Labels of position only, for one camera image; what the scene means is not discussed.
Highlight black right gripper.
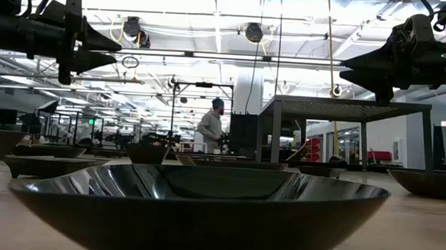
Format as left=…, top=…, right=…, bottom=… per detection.
left=337, top=9, right=446, bottom=109

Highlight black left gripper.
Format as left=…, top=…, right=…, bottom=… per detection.
left=24, top=0, right=125, bottom=89

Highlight black leaf-shaped mini plate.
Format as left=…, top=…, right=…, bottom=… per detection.
left=89, top=147, right=128, bottom=160

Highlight large dark foreground bowl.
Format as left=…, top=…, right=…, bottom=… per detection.
left=5, top=155, right=393, bottom=250

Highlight grey perforated metal shelf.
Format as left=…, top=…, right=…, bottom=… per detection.
left=254, top=93, right=438, bottom=176

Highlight red seat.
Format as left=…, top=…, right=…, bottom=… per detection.
left=366, top=149, right=393, bottom=164

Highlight red storage bins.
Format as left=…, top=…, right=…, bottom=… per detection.
left=304, top=136, right=322, bottom=164

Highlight long ceiling light bar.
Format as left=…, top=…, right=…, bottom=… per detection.
left=89, top=44, right=344, bottom=68

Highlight person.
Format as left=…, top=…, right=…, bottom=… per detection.
left=194, top=96, right=228, bottom=156

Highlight black cabinet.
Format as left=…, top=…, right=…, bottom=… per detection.
left=228, top=112, right=260, bottom=158

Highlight black ceiling cord reel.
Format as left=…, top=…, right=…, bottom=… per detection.
left=121, top=15, right=153, bottom=49
left=244, top=21, right=266, bottom=44

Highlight small ceiling cord reel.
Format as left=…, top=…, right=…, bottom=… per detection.
left=329, top=83, right=344, bottom=99

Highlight black hanging power cable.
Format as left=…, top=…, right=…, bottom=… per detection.
left=273, top=0, right=285, bottom=96

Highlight black frame stand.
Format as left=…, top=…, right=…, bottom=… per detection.
left=169, top=80, right=236, bottom=157

